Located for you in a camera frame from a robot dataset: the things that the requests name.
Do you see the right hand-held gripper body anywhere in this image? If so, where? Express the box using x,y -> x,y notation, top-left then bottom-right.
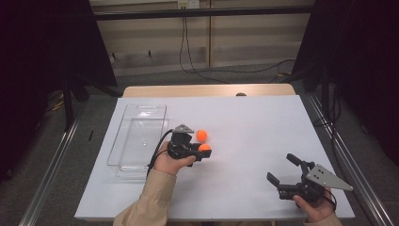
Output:
277,160 -> 355,203

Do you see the clear plastic container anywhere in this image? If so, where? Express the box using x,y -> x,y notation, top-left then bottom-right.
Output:
106,104 -> 170,182

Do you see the right hand-held gripper black cable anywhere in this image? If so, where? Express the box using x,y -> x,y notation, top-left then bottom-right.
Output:
326,188 -> 338,213

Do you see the yellow cable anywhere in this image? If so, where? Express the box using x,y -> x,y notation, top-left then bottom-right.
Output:
46,90 -> 65,112

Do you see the black floor cable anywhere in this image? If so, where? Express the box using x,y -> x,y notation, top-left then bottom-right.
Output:
184,15 -> 231,85
178,15 -> 296,75

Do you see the person's right hand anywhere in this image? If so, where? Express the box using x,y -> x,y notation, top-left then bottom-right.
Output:
293,187 -> 337,224

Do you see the dark curtain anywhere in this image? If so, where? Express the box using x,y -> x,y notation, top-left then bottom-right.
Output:
0,0 -> 119,183
291,0 -> 399,168

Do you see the white table board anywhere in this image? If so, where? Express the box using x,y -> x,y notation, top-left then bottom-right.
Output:
73,94 -> 356,220

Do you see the person's left hand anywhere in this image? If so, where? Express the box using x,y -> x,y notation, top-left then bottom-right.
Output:
152,140 -> 197,177

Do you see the black horizontal bar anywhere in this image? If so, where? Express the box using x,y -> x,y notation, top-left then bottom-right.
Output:
92,5 -> 314,22

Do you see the white wall outlet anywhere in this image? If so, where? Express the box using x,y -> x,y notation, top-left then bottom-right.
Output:
177,0 -> 200,9

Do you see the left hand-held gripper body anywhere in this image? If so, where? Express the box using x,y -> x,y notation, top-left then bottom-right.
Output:
167,123 -> 196,160

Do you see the wooden table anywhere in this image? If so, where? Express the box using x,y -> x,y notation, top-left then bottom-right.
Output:
121,83 -> 296,98

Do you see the black stand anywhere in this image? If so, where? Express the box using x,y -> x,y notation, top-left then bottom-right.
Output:
60,74 -> 123,133

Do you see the black cable bundle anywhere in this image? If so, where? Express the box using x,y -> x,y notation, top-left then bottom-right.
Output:
312,88 -> 344,164

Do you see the metal floor rail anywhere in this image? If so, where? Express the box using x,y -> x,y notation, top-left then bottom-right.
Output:
18,109 -> 88,226
304,93 -> 397,226

